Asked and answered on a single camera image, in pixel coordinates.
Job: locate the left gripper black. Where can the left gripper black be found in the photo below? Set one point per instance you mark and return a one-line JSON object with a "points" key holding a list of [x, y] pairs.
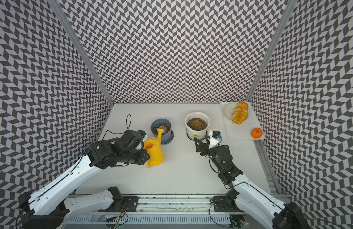
{"points": [[141, 161]]}

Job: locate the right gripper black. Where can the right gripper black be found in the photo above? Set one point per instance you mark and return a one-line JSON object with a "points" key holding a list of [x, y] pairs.
{"points": [[203, 146]]}

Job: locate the yellow plastic watering can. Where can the yellow plastic watering can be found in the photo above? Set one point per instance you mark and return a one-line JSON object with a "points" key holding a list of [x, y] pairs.
{"points": [[154, 149]]}

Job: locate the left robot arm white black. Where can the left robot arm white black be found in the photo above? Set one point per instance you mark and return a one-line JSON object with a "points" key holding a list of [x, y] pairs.
{"points": [[50, 206]]}

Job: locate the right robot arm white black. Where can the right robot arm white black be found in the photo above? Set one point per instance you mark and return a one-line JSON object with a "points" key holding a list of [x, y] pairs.
{"points": [[248, 197]]}

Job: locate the green red succulent plant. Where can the green red succulent plant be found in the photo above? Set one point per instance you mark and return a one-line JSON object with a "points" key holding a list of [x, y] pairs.
{"points": [[197, 124]]}

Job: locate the pink succulent plant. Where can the pink succulent plant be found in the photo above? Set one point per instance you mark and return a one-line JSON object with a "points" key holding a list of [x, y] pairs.
{"points": [[165, 127]]}

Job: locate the white plastic flower pot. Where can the white plastic flower pot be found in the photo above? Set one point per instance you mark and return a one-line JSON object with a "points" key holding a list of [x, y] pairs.
{"points": [[199, 115]]}

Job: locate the white cutting board tray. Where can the white cutting board tray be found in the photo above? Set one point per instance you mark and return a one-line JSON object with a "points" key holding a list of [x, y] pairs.
{"points": [[242, 131]]}

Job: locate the blue plastic flower pot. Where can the blue plastic flower pot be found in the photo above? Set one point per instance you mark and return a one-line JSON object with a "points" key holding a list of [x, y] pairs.
{"points": [[167, 135]]}

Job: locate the white round plate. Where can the white round plate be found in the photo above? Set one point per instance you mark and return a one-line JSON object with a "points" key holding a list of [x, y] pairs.
{"points": [[228, 110]]}

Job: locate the small orange pumpkin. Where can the small orange pumpkin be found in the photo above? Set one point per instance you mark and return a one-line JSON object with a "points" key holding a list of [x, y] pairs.
{"points": [[257, 133]]}

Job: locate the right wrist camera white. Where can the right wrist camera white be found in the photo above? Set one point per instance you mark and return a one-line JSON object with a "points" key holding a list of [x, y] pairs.
{"points": [[215, 139]]}

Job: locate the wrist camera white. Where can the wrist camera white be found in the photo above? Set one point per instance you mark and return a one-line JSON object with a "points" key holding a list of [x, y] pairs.
{"points": [[143, 134], [215, 139]]}

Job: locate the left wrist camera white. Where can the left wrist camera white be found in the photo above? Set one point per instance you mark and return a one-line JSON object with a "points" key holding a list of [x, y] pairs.
{"points": [[143, 134]]}

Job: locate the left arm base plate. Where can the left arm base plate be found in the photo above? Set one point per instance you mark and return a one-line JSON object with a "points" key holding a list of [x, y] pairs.
{"points": [[125, 204]]}

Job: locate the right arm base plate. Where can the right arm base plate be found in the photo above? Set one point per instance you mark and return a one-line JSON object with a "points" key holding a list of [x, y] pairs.
{"points": [[224, 204]]}

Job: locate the aluminium front rail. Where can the aluminium front rail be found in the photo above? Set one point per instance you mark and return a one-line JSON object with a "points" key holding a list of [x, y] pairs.
{"points": [[146, 204]]}

